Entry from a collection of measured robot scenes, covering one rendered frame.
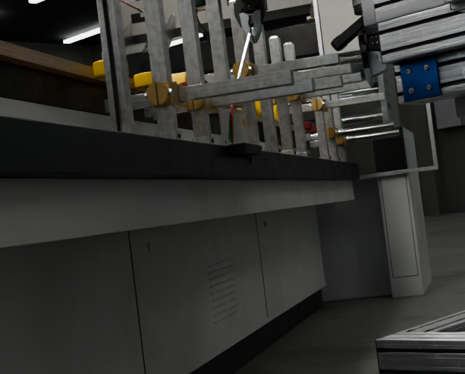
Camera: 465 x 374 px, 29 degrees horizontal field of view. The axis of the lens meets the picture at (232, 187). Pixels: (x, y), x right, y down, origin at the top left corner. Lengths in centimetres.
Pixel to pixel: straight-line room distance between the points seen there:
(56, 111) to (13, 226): 67
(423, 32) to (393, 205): 278
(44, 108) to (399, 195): 301
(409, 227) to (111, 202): 316
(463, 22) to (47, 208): 95
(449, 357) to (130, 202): 70
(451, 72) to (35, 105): 87
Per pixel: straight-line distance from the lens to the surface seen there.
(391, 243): 471
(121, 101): 175
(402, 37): 201
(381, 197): 471
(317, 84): 247
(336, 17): 479
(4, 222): 132
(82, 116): 209
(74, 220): 152
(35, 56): 187
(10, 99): 181
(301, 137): 344
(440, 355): 189
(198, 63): 225
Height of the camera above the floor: 53
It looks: 2 degrees up
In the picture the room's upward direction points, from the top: 7 degrees counter-clockwise
